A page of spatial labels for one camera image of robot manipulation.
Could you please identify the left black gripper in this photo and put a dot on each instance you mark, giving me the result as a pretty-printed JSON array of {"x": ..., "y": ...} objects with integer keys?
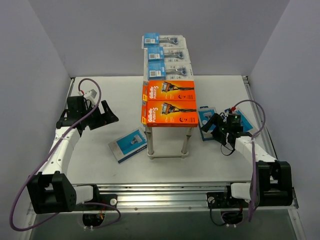
[{"x": 96, "y": 118}]

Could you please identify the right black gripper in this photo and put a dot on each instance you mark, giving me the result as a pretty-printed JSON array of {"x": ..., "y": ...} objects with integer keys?
[{"x": 217, "y": 126}]

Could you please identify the orange Fusion5 razor box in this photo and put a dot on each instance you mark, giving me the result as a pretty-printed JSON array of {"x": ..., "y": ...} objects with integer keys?
[
  {"x": 160, "y": 113},
  {"x": 168, "y": 90}
]

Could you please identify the clear blue-card razor blister pack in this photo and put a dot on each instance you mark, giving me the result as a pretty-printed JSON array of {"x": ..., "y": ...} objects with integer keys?
[{"x": 168, "y": 71}]

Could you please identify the Gillette SkinGuard blister pack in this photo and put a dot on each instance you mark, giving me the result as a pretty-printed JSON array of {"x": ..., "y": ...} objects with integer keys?
[{"x": 166, "y": 55}]

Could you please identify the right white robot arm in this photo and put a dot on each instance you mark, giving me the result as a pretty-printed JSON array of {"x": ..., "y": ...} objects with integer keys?
[{"x": 271, "y": 181}]

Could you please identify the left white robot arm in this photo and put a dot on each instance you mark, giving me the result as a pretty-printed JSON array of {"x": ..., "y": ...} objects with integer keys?
[{"x": 49, "y": 189}]

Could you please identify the white two-tier shelf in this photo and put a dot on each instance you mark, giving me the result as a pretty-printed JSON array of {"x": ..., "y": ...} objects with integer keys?
[{"x": 168, "y": 142}]

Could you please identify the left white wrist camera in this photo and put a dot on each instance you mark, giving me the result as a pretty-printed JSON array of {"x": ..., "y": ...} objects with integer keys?
[{"x": 90, "y": 95}]

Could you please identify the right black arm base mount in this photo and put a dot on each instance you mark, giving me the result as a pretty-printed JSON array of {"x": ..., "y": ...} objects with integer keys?
[{"x": 222, "y": 200}]

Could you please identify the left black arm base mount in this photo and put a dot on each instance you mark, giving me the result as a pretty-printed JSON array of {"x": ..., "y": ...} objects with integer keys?
[{"x": 109, "y": 199}]

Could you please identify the aluminium mounting rail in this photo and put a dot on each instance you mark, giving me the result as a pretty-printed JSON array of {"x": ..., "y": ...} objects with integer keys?
[{"x": 160, "y": 197}]

